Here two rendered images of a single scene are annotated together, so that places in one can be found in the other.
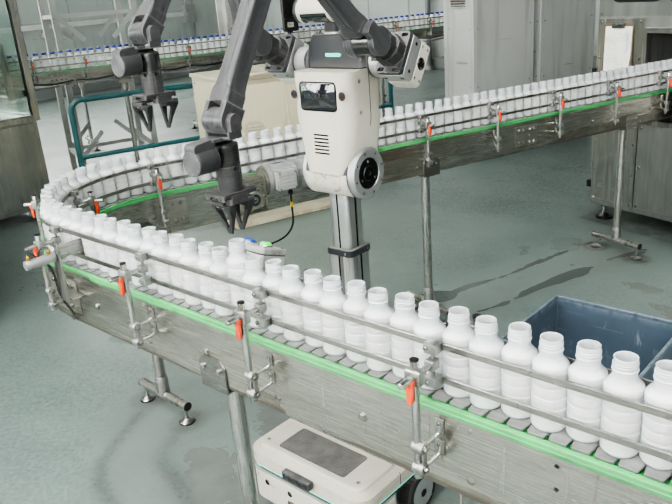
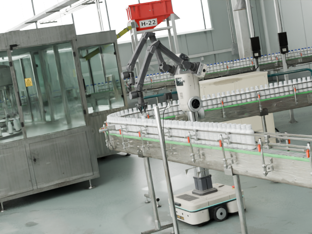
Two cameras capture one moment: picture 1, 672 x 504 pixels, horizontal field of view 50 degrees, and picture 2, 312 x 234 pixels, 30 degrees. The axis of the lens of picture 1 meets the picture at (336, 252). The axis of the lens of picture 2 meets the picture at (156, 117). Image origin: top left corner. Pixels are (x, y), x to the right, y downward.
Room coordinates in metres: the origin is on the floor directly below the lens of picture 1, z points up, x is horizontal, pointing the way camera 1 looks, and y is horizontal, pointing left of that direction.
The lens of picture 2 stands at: (-3.40, -1.85, 1.72)
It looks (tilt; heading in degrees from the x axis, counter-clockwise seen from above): 6 degrees down; 22
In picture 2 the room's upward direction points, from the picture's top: 9 degrees counter-clockwise
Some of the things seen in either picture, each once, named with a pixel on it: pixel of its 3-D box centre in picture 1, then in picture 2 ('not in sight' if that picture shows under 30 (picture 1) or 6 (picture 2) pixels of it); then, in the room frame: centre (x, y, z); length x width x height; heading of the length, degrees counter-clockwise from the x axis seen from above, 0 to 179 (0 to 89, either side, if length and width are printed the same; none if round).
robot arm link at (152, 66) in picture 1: (147, 62); (130, 74); (1.96, 0.46, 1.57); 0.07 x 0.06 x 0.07; 139
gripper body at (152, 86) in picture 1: (152, 85); (132, 81); (1.97, 0.45, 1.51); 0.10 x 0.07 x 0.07; 138
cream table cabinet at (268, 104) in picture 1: (274, 140); (234, 112); (5.90, 0.44, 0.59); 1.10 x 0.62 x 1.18; 119
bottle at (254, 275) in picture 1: (257, 291); (147, 127); (1.51, 0.19, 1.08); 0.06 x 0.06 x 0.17
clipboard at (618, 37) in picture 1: (616, 48); not in sight; (4.84, -1.96, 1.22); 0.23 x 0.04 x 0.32; 29
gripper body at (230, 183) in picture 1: (230, 181); (140, 100); (1.56, 0.22, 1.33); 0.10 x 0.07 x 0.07; 137
